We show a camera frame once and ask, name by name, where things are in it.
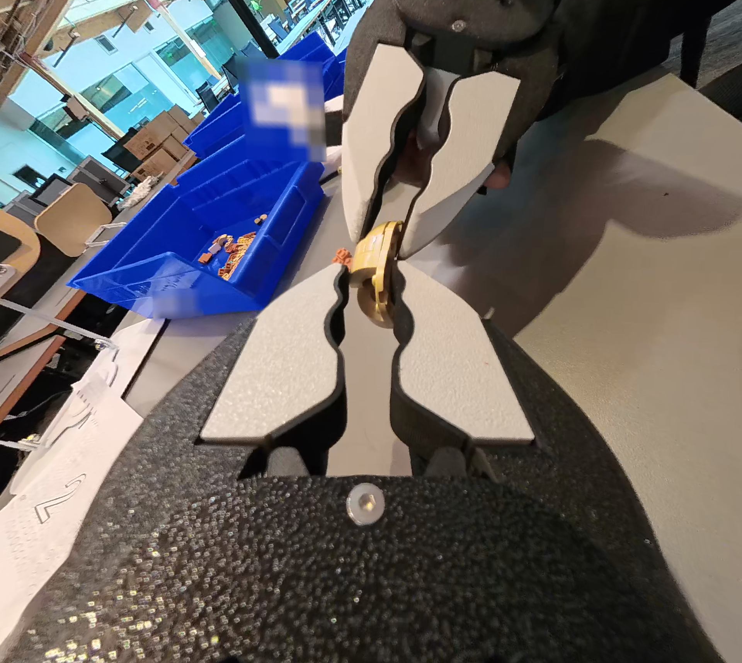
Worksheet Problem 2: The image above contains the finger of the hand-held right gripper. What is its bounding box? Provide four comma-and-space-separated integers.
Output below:
341, 43, 427, 243
400, 73, 521, 259

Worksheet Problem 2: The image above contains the grey desk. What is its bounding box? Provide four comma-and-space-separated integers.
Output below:
110, 66, 742, 663

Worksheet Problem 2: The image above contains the person's right forearm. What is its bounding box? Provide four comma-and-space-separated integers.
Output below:
545, 0, 742, 121

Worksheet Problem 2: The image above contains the black equipment case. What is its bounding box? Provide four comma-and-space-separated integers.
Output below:
65, 154, 132, 201

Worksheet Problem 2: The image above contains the white printed paper bag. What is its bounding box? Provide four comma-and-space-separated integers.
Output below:
0, 315, 166, 594

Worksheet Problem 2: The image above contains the light wooden chair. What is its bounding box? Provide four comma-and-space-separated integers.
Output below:
34, 182, 114, 259

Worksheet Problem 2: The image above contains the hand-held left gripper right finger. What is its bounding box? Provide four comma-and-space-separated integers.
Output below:
391, 262, 535, 475

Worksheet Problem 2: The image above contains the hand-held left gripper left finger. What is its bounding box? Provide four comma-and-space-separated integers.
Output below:
200, 264, 351, 475

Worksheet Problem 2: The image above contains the tan curved brick assembly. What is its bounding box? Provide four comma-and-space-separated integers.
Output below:
349, 220, 405, 323

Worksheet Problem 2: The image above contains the blue plastic bin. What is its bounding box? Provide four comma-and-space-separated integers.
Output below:
68, 155, 325, 322
184, 31, 349, 160

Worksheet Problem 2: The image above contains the pile of tan brown bricks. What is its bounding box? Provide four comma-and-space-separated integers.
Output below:
197, 213, 269, 276

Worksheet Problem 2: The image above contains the black board with wooden rim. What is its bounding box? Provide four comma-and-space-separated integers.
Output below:
0, 210, 41, 298

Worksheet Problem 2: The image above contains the stack of cardboard boxes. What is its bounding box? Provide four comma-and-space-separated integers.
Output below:
122, 106, 201, 182

